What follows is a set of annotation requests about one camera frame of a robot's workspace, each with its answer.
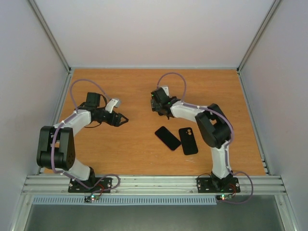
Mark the aluminium front rail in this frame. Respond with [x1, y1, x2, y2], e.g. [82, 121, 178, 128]
[22, 174, 287, 195]

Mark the black phone case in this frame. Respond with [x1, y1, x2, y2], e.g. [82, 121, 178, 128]
[179, 127, 198, 155]

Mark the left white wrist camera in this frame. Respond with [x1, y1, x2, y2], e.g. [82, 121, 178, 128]
[105, 98, 121, 113]

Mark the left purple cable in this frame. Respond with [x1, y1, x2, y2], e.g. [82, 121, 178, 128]
[51, 78, 120, 193]

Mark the pink phone black screen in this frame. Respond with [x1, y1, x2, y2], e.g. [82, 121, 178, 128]
[154, 126, 181, 151]

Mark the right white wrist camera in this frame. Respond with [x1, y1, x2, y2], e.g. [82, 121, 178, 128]
[160, 85, 169, 96]

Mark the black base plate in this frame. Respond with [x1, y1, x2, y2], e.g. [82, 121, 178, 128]
[68, 177, 113, 193]
[196, 173, 241, 193]

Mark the grey slotted cable duct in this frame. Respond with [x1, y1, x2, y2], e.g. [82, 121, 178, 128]
[32, 195, 217, 206]

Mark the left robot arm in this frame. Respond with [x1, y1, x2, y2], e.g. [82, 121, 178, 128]
[36, 92, 128, 192]

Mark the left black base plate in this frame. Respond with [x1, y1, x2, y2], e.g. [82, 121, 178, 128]
[68, 177, 113, 193]

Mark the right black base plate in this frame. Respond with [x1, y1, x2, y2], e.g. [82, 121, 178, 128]
[196, 173, 241, 193]

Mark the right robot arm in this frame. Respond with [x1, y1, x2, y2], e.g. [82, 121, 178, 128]
[151, 87, 234, 191]

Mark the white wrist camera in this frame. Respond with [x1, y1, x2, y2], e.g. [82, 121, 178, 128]
[105, 98, 121, 113]
[160, 85, 169, 96]

